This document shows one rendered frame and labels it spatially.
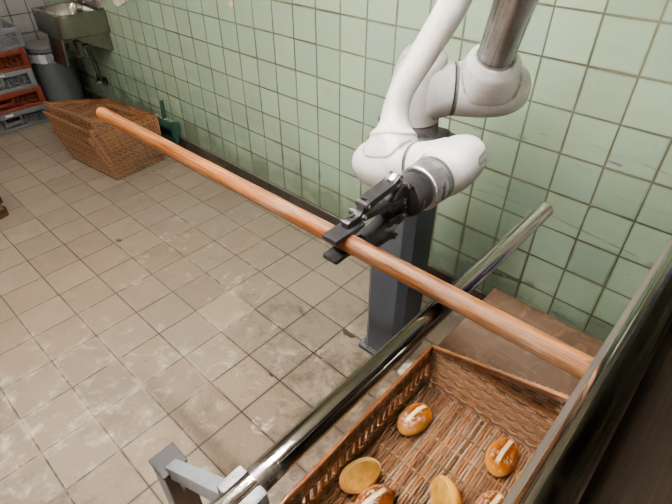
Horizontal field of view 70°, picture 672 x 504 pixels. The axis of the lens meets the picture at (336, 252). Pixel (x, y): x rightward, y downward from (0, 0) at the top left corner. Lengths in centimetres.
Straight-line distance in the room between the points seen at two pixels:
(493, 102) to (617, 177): 60
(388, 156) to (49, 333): 195
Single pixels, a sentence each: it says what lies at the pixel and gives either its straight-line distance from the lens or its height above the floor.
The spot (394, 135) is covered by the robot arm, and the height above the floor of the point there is 123.
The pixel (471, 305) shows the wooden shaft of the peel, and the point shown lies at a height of 121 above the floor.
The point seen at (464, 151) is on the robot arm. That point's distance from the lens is 96.
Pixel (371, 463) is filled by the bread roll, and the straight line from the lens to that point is 115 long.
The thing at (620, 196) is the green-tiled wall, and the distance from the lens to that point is 193.
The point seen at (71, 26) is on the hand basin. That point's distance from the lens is 423.
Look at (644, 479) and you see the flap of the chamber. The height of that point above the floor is 141.
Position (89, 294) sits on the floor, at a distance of 272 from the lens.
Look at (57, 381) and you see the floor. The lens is 237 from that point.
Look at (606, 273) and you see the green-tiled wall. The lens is 209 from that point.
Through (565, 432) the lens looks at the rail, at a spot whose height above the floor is 144.
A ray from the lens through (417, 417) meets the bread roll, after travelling 122.
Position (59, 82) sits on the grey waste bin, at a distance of 492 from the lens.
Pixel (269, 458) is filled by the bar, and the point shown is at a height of 117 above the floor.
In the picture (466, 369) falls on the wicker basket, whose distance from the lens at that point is 123.
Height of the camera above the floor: 165
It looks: 38 degrees down
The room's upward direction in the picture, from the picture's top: straight up
